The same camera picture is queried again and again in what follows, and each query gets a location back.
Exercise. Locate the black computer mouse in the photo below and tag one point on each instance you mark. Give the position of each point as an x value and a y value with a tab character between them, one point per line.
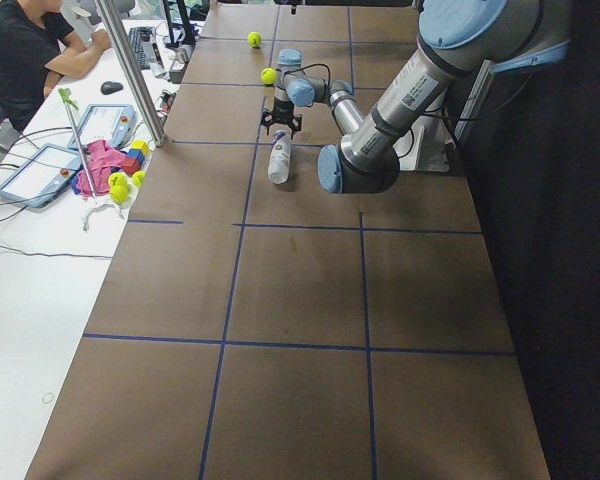
110	87

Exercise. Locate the tennis ball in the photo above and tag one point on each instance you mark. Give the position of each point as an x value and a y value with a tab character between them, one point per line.
138	178
119	189
254	39
268	76

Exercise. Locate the yellow cube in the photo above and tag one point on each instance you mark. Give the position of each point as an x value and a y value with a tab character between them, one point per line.
141	146

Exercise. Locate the near teach pendant tablet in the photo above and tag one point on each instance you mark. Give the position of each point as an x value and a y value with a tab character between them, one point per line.
43	177

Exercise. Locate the aluminium frame post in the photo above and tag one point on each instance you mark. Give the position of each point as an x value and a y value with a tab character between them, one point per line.
144	101

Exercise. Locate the far teach pendant tablet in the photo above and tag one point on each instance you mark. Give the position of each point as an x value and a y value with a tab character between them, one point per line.
110	122

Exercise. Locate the clear tennis ball can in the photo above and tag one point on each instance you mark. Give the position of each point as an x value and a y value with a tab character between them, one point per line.
279	159

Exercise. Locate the tennis ball beside post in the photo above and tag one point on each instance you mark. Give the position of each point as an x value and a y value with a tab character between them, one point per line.
138	178

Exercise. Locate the grabber stick green tip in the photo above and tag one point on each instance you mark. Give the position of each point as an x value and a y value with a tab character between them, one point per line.
70	106

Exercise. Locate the red cube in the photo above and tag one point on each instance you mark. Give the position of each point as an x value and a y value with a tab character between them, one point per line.
130	165

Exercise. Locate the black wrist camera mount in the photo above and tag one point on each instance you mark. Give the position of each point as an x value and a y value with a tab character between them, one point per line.
266	121

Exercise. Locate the seated person black shirt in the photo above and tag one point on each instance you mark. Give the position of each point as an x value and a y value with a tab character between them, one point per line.
38	47

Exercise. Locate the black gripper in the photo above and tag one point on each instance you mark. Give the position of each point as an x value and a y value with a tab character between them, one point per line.
282	109

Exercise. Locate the black keyboard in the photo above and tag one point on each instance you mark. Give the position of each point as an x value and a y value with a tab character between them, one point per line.
141	41

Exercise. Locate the pink cloth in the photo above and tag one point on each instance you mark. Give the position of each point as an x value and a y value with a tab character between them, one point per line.
104	160

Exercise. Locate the tennis ball on desk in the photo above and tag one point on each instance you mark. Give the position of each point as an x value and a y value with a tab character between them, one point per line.
119	189

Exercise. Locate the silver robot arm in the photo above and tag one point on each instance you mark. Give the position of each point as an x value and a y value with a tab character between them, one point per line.
454	38

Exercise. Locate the teach pendant tablet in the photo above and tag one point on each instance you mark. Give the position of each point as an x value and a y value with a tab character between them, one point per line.
43	177
110	122

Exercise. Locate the blue cube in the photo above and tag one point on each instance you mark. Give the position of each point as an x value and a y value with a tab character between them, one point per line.
137	155

